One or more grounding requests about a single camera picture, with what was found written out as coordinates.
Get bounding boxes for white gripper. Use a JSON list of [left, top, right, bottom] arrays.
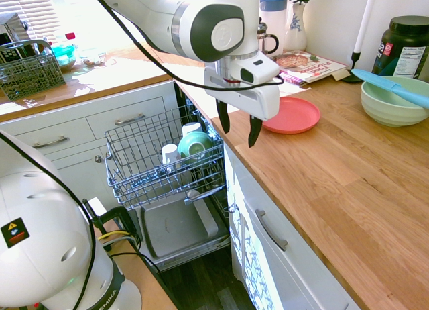
[[204, 65, 281, 149]]

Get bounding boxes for pink plastic plate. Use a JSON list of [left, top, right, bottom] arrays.
[[261, 96, 321, 135]]

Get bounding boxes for open dishwasher door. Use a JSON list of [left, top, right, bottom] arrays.
[[138, 195, 231, 268]]

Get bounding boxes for short white cup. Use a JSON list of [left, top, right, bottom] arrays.
[[181, 121, 204, 138]]

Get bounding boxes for green ceramic bowl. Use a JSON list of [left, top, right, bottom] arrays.
[[178, 131, 215, 160]]

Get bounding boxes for pink striped book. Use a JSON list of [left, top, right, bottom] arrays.
[[278, 70, 308, 87]]

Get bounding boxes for tall white cup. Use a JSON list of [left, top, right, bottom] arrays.
[[161, 143, 182, 172]]

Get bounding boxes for glass french press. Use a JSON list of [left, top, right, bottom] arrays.
[[257, 17, 280, 58]]

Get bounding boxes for cookbook with pizza cover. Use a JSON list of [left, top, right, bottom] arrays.
[[268, 49, 350, 84]]

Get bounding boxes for white vase with blue flowers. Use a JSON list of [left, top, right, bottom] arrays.
[[284, 2, 308, 52]]

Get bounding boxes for white pitcher with blue lid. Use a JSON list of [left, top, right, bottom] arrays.
[[259, 0, 289, 53]]

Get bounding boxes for black candle holder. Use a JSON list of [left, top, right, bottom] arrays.
[[341, 50, 363, 84]]

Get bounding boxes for mint green bowl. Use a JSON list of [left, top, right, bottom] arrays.
[[360, 75, 429, 128]]

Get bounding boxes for black mounting clamp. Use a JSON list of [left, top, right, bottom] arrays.
[[82, 198, 140, 246]]

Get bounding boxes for glass jar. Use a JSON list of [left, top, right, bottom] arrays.
[[80, 48, 107, 67]]

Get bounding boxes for white taper candle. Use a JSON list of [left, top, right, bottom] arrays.
[[353, 0, 383, 53]]

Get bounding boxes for light blue knife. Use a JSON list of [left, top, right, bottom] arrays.
[[351, 68, 429, 110]]

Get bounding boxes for black protein powder jar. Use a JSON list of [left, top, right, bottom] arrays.
[[371, 15, 429, 80]]

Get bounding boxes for green plastic container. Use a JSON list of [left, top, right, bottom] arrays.
[[50, 42, 77, 71]]

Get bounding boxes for grey cutlery basket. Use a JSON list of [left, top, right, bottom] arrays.
[[0, 39, 67, 102]]

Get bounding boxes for window blinds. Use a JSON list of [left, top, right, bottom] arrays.
[[0, 0, 60, 40]]

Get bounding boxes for silver coffee machine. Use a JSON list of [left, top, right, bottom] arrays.
[[0, 12, 32, 66]]

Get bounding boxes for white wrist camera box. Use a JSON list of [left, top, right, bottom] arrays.
[[239, 56, 280, 87]]

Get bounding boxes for metal wire dishwasher rack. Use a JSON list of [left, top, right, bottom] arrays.
[[104, 105, 227, 211]]

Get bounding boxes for long silver drawer handle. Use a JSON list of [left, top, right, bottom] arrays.
[[255, 209, 289, 252]]

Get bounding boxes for black floor cable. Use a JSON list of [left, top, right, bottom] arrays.
[[109, 252, 162, 274]]

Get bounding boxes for yellow cable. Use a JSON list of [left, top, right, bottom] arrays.
[[97, 229, 132, 241]]

